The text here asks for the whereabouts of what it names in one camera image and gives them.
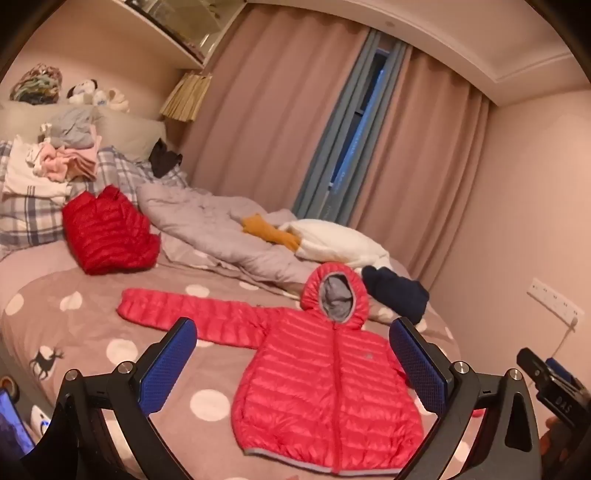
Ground navy blue garment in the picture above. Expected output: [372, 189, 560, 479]
[361, 265, 430, 325]

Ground white striped cloth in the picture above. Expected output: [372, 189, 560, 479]
[2, 135, 72, 204]

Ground beige padded headboard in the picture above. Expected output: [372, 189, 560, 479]
[0, 99, 167, 162]

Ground wall cabinet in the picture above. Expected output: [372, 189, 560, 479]
[99, 0, 250, 70]

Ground phone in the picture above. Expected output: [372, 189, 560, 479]
[0, 388, 37, 457]

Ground grey garment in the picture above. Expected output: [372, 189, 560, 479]
[46, 106, 105, 149]

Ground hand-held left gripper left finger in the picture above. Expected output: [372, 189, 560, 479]
[21, 316, 199, 480]

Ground white wall socket strip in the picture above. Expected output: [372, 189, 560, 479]
[526, 277, 580, 329]

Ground grey duvet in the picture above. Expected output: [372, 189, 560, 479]
[136, 182, 324, 296]

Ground beige curtain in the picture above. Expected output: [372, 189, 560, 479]
[180, 4, 370, 217]
[346, 44, 497, 289]

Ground red down jacket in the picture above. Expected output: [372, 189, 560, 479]
[62, 185, 161, 276]

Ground small white device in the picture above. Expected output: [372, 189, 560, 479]
[31, 406, 52, 435]

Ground cream plush toy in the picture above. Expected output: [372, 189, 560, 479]
[99, 88, 131, 113]

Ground black garment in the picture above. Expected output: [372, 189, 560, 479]
[148, 137, 183, 178]

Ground white cable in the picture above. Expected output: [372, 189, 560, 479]
[547, 318, 578, 365]

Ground blue curtain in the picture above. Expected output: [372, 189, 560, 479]
[293, 30, 407, 222]

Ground polka dot bed sheet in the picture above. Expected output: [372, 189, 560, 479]
[0, 240, 481, 480]

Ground mustard yellow garment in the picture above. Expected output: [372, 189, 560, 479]
[242, 213, 301, 252]

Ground plaid pillow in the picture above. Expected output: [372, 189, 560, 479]
[0, 141, 75, 259]
[97, 147, 190, 208]

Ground pink hooded down jacket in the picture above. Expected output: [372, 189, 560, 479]
[116, 261, 426, 476]

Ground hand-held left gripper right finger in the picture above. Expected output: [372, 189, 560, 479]
[389, 316, 542, 480]

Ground person's right hand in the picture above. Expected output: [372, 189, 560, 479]
[541, 415, 571, 467]

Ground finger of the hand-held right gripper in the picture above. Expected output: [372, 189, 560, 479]
[516, 347, 555, 387]

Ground pleated lamp shade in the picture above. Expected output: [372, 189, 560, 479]
[159, 71, 213, 123]

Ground floral fabric bag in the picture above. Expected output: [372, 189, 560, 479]
[9, 63, 63, 104]

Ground pink folded clothes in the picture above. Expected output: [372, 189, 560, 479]
[32, 143, 100, 183]

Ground window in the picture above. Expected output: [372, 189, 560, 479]
[330, 46, 391, 208]

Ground plush toys on headboard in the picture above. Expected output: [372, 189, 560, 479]
[67, 79, 109, 106]

